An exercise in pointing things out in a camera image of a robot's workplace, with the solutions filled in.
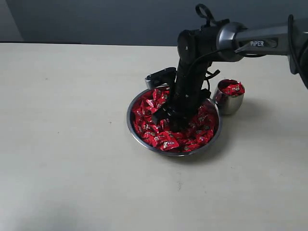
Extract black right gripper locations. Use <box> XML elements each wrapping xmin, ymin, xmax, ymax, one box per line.
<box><xmin>152</xmin><ymin>60</ymin><xmax>211</xmax><ymax>132</ymax></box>

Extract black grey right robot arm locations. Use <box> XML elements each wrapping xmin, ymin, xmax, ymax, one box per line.
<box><xmin>147</xmin><ymin>15</ymin><xmax>308</xmax><ymax>131</ymax></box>

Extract round steel bowl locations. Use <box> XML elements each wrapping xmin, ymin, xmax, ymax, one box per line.
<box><xmin>127</xmin><ymin>86</ymin><xmax>221</xmax><ymax>157</ymax></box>

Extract small steel cup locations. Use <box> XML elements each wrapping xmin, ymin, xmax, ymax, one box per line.
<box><xmin>212</xmin><ymin>79</ymin><xmax>244</xmax><ymax>116</ymax></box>

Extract red candy inside cup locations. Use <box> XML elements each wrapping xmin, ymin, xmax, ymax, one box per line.
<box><xmin>221</xmin><ymin>83</ymin><xmax>245</xmax><ymax>97</ymax></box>

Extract red wrapped candy front-left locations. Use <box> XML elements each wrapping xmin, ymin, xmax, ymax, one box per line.
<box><xmin>145</xmin><ymin>132</ymin><xmax>169</xmax><ymax>147</ymax></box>

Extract red wrapped candy front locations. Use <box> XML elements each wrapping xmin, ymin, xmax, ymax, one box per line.
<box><xmin>159</xmin><ymin>140</ymin><xmax>180</xmax><ymax>151</ymax></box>

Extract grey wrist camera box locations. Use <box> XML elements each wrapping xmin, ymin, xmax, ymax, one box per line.
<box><xmin>145</xmin><ymin>67</ymin><xmax>176</xmax><ymax>90</ymax></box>

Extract black camera cable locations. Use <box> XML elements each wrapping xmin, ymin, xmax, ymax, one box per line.
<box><xmin>182</xmin><ymin>3</ymin><xmax>296</xmax><ymax>94</ymax></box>

